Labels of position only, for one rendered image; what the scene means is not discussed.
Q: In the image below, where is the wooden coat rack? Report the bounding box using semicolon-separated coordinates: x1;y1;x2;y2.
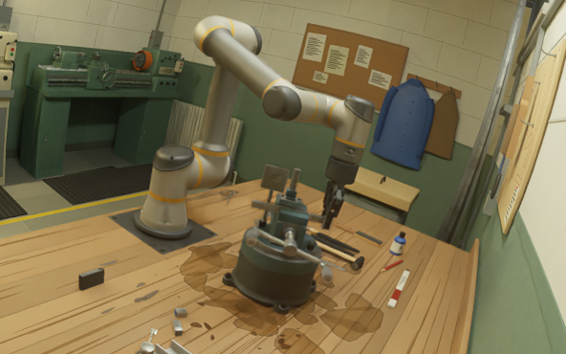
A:
405;72;463;100

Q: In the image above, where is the brown apron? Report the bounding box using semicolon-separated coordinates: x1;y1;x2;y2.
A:
423;87;460;161

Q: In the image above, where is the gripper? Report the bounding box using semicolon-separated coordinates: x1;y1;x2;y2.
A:
321;154;359;231

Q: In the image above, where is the dark grey swivel base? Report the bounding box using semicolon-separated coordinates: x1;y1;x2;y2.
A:
221;226;328;316

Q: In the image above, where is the grey square steel bar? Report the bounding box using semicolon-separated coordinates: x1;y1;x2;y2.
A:
250;198;325;224

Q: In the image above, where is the wooden bench seat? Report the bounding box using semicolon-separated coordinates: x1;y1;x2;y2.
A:
343;166;422;226

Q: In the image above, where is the red pencil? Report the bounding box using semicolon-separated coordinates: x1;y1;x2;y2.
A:
380;258;404;275

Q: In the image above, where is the cream radiator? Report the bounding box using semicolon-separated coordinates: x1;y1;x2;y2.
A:
163;99;245;164

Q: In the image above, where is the thin grey lock lever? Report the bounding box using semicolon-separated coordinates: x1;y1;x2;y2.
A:
318;258;349;273

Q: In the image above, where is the wooden pegboard panel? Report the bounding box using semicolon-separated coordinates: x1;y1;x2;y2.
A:
496;38;566;236

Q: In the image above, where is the grey square plate on stem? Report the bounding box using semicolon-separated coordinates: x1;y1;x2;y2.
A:
258;164;292;228

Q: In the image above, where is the grey vise handle bar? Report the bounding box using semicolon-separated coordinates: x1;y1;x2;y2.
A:
244;226;334;285

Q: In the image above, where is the cream machine cabinet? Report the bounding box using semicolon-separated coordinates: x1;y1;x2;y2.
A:
0;30;19;188

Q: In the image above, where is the cork notice board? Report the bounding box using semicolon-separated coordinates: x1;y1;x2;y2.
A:
291;22;410;112

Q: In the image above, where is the white wall board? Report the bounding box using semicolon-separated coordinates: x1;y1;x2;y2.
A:
518;105;566;326

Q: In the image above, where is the black rectangular block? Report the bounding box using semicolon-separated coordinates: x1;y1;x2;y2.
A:
77;267;106;292

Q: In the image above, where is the black file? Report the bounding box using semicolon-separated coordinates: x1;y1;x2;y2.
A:
308;227;362;256

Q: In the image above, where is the red and white marker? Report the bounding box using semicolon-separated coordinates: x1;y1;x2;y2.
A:
386;268;412;310

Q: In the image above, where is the dark steel ruler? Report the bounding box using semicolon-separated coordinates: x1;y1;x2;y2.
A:
355;230;384;247

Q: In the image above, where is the blue work coat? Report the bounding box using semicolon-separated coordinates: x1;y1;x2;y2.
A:
369;77;436;172

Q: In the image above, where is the brown hanging board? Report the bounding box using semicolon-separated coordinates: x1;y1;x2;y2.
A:
499;74;537;161

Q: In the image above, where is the dark grey mounting plate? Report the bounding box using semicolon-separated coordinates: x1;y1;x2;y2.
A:
109;209;218;255

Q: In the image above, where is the black floor mat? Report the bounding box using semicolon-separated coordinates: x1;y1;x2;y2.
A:
0;185;29;222
42;163;155;206

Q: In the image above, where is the grey metal bracket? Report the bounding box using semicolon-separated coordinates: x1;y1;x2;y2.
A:
154;339;194;354

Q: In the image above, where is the wooden handled hammer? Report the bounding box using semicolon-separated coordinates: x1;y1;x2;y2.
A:
315;239;366;272

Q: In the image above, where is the green lathe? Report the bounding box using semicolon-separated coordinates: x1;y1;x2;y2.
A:
19;43;185;180

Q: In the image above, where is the grey wall conduit box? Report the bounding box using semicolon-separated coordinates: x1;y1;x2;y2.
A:
147;0;168;51

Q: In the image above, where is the grey metal pipe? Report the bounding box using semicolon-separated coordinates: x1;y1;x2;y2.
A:
436;0;528;248

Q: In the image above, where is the teal vise body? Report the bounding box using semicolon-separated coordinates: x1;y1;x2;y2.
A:
260;188;316;255

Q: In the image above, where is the silver metal tool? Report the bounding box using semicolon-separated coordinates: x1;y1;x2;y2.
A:
134;327;160;354

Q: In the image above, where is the blue bottle white label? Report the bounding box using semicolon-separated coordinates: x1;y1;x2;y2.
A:
389;231;407;257

